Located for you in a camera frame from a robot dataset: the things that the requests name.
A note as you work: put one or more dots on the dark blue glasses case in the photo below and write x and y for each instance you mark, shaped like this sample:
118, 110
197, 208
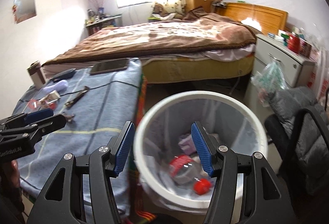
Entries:
64, 75

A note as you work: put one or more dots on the person's left hand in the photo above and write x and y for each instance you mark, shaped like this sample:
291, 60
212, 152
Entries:
12, 173

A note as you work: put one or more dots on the wall picture with red knot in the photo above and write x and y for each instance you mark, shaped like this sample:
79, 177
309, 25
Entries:
23, 10

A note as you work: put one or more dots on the white trash bin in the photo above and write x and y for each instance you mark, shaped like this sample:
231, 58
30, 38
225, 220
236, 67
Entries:
177, 142

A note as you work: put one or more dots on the crushed patterned paper cup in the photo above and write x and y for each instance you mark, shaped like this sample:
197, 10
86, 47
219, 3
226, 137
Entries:
50, 100

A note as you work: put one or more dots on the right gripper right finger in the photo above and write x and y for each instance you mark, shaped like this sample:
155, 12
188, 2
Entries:
264, 199

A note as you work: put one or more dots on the brown and cream thermos mug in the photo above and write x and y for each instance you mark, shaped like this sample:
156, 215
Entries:
37, 75

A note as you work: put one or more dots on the white bedside cabinet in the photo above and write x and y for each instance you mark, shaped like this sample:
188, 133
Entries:
296, 69

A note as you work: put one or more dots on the wooden headboard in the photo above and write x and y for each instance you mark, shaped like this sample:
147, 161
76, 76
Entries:
271, 20

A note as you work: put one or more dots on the brown patterned bed blanket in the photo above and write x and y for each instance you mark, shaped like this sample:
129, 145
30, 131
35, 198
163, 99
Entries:
197, 31

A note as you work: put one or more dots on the blue checked table cloth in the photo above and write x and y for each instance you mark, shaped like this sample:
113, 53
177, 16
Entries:
99, 115

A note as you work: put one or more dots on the brown snack wrapper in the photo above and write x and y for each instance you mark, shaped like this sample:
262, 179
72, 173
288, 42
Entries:
80, 94

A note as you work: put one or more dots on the clear bottle red label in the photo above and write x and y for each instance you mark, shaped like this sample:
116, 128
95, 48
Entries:
187, 173

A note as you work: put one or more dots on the cluttered white desk shelf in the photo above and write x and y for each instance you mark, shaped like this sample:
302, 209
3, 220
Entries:
98, 20

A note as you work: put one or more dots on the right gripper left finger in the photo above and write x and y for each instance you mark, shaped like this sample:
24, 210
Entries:
62, 198

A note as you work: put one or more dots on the smartphone in brown case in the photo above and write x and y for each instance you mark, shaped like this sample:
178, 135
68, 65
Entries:
109, 66

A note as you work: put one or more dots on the green plastic bag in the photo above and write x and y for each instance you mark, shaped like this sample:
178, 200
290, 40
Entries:
268, 81

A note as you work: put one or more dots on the white foam fruit net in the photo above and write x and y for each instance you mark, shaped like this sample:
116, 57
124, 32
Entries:
59, 86

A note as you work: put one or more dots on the black office chair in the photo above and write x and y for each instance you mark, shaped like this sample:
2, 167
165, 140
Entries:
298, 128

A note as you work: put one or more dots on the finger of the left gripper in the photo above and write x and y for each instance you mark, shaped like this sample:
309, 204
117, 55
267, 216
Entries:
44, 127
37, 116

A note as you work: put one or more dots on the red jar on cabinet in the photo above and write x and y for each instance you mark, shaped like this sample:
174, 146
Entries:
294, 43

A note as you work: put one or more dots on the teddy bear plush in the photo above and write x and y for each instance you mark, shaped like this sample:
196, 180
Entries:
160, 14

